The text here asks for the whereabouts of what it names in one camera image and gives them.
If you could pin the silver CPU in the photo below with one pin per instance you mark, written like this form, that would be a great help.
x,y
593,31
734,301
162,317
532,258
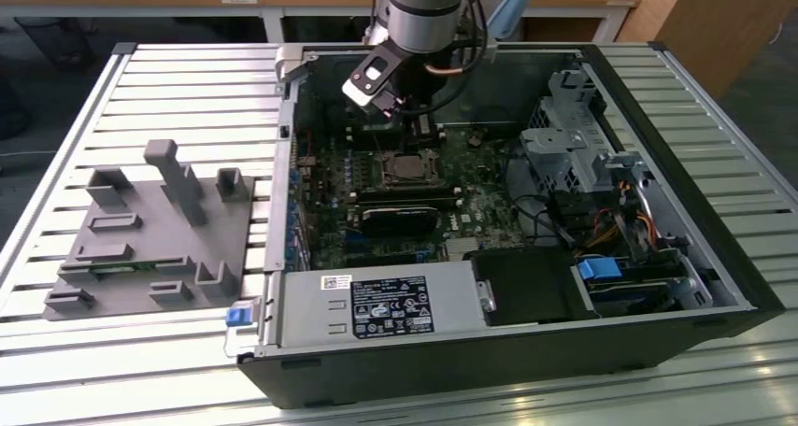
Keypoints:
x,y
411,165

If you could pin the CPU socket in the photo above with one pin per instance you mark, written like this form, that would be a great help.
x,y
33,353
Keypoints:
x,y
384,180

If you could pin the black RAM stick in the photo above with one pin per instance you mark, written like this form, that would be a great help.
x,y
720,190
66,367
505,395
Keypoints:
x,y
404,200
404,191

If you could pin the metal drive cage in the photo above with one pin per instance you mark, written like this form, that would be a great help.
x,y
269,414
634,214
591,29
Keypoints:
x,y
560,155

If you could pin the green motherboard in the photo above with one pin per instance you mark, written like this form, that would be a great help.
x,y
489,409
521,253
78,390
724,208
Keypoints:
x,y
485,211

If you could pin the black graphics card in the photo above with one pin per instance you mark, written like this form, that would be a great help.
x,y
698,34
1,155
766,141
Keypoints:
x,y
399,220

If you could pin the silver chipset heat sink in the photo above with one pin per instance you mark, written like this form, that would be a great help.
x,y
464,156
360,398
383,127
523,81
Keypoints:
x,y
460,248

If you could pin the black table corner cap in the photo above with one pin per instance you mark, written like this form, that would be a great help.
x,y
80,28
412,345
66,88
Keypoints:
x,y
122,48
658,46

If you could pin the black plastic shroud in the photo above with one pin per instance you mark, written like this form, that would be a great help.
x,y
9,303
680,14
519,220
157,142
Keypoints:
x,y
523,286

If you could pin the blue disk carrier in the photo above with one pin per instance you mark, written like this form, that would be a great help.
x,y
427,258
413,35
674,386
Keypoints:
x,y
598,269

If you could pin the wooden cabinet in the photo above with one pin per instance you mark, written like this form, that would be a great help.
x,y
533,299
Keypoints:
x,y
716,24

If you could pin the silver power supply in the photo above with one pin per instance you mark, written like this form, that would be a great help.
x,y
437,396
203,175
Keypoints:
x,y
311,304

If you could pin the black disk drive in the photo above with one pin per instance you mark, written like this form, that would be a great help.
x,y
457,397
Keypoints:
x,y
623,289

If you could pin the grey parts rack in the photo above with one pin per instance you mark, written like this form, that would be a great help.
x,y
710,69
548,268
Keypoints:
x,y
156,239

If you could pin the blue case latch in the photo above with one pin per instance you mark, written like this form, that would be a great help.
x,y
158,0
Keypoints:
x,y
236,317

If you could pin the black mesh waste basket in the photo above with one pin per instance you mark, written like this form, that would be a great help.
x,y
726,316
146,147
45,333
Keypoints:
x,y
56,43

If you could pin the black PC case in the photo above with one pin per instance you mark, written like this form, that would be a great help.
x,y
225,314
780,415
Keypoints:
x,y
436,374

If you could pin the green RAM stick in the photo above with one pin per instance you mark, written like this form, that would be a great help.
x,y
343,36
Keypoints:
x,y
124,267

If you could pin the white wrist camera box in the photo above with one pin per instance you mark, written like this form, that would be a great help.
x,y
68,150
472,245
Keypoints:
x,y
371,78

